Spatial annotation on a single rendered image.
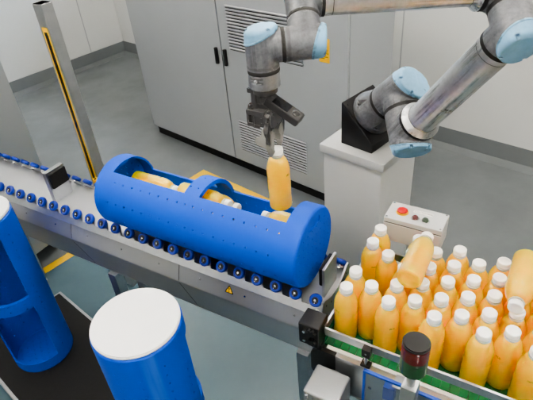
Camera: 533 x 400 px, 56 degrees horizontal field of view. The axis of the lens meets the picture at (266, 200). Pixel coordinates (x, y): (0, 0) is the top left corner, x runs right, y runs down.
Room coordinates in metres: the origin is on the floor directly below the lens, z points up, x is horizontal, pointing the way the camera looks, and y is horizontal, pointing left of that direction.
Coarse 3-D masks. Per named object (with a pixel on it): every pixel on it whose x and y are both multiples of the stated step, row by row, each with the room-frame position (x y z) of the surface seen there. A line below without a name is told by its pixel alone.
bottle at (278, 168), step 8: (272, 160) 1.30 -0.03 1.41; (280, 160) 1.30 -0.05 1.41; (272, 168) 1.29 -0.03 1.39; (280, 168) 1.28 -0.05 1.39; (288, 168) 1.30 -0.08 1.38; (272, 176) 1.29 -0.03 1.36; (280, 176) 1.28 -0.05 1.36; (288, 176) 1.29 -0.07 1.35; (272, 184) 1.29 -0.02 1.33; (280, 184) 1.28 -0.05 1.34; (288, 184) 1.29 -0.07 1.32; (272, 192) 1.29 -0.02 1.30; (280, 192) 1.28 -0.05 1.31; (288, 192) 1.29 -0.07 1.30; (272, 200) 1.29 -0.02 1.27; (280, 200) 1.28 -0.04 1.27; (288, 200) 1.29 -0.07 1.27; (272, 208) 1.30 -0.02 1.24; (280, 208) 1.28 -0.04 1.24; (288, 208) 1.29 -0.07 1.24
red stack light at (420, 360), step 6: (402, 348) 0.71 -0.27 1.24; (402, 354) 0.71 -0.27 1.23; (408, 354) 0.69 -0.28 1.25; (426, 354) 0.69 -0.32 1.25; (408, 360) 0.69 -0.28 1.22; (414, 360) 0.68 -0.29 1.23; (420, 360) 0.68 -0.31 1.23; (426, 360) 0.69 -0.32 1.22; (414, 366) 0.68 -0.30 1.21; (420, 366) 0.68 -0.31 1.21
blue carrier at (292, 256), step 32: (128, 160) 1.78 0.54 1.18; (96, 192) 1.61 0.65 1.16; (128, 192) 1.54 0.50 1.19; (160, 192) 1.49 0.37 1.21; (192, 192) 1.45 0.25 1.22; (224, 192) 1.61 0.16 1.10; (128, 224) 1.53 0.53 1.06; (160, 224) 1.43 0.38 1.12; (192, 224) 1.36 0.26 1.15; (224, 224) 1.31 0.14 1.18; (256, 224) 1.26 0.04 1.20; (288, 224) 1.23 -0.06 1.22; (320, 224) 1.29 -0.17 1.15; (224, 256) 1.28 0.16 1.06; (256, 256) 1.21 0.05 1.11; (288, 256) 1.15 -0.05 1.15; (320, 256) 1.29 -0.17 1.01
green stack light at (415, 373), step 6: (402, 360) 0.70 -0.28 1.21; (402, 366) 0.70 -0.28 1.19; (408, 366) 0.69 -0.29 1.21; (426, 366) 0.69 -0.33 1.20; (402, 372) 0.70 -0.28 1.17; (408, 372) 0.69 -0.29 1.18; (414, 372) 0.68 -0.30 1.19; (420, 372) 0.68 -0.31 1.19; (426, 372) 0.69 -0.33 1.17; (408, 378) 0.69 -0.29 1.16; (414, 378) 0.68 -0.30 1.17; (420, 378) 0.68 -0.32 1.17
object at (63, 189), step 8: (56, 168) 1.96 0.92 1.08; (64, 168) 1.98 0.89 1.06; (48, 176) 1.91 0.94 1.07; (56, 176) 1.93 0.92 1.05; (64, 176) 1.96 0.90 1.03; (48, 184) 1.91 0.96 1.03; (56, 184) 1.92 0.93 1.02; (64, 184) 1.97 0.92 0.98; (56, 192) 1.93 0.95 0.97; (64, 192) 1.96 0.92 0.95; (56, 200) 1.91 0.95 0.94
